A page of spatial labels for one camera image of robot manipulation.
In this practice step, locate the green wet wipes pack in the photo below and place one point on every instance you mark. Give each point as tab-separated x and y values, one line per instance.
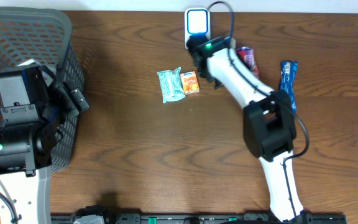
170	84

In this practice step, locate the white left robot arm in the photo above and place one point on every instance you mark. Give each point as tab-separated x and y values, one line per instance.
25	175

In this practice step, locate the red purple pad pack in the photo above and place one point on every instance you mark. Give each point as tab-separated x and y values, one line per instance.
246	54

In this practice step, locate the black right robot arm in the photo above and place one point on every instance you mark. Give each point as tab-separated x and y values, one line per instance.
268	123

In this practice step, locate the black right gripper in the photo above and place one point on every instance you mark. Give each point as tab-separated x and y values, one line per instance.
217	83

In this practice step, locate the white barcode scanner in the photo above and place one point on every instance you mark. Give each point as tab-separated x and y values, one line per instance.
197	21

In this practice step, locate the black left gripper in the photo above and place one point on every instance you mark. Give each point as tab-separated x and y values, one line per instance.
74	97

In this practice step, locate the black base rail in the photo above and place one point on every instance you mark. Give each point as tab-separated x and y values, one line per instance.
98	214

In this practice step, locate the blue Oreo cookie pack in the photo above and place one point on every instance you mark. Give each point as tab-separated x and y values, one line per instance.
289	70

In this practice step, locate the orange tissue pack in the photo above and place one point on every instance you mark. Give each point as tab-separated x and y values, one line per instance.
189	82

